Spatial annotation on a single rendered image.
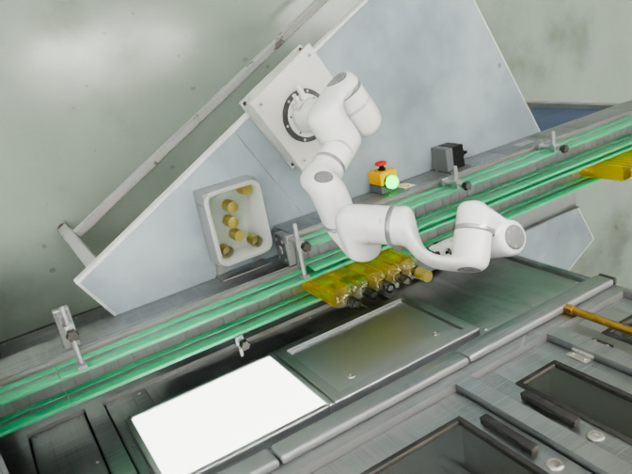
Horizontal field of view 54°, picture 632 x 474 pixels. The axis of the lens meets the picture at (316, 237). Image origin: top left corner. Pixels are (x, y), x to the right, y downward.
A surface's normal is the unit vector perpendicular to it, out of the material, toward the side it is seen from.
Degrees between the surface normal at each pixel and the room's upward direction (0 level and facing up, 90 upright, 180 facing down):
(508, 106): 0
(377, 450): 90
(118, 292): 0
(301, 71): 4
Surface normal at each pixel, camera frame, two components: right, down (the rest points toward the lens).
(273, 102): 0.55, 0.15
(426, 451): -0.18, -0.93
